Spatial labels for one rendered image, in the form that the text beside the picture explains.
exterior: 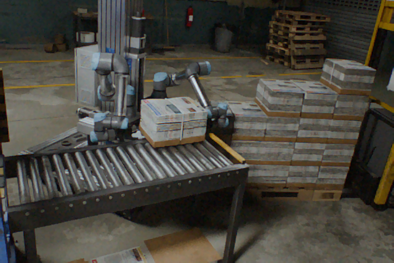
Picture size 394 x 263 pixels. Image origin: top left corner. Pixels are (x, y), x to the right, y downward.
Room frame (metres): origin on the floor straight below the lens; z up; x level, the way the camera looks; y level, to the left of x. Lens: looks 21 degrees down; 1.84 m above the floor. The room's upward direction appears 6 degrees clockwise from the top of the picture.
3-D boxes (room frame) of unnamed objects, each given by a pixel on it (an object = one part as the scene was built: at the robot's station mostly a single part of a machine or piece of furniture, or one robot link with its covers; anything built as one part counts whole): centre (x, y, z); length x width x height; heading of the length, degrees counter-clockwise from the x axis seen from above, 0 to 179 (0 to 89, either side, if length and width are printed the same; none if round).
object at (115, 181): (1.77, 0.46, 0.77); 0.47 x 0.05 x 0.05; 30
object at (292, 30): (9.53, -2.50, 0.65); 1.33 x 0.94 x 1.30; 124
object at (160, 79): (2.99, 0.31, 0.98); 0.13 x 0.12 x 0.14; 131
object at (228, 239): (1.94, -0.34, 0.34); 0.06 x 0.06 x 0.68; 30
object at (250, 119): (2.96, -0.60, 0.42); 1.17 x 0.39 x 0.83; 99
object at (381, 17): (3.46, -1.69, 0.97); 0.09 x 0.09 x 1.75; 9
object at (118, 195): (1.62, 0.21, 0.74); 1.34 x 0.05 x 0.12; 120
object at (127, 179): (1.81, 0.40, 0.77); 0.47 x 0.05 x 0.05; 30
